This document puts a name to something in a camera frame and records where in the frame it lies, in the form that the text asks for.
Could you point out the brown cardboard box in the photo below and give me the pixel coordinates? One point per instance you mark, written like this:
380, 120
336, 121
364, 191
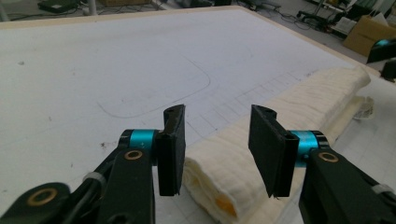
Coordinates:
369, 34

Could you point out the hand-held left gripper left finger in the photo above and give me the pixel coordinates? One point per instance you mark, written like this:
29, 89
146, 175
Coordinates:
171, 155

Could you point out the cream egg print cloth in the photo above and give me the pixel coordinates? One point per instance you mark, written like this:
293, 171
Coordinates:
311, 99

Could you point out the flat black device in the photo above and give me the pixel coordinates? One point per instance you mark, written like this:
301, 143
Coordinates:
57, 5

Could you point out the white grid mat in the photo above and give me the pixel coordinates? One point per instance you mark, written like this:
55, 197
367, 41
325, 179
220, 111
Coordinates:
93, 62

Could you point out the white desk leg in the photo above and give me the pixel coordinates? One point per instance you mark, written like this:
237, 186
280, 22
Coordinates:
91, 6

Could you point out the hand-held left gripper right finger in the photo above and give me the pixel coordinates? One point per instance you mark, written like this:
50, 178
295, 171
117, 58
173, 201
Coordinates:
272, 152

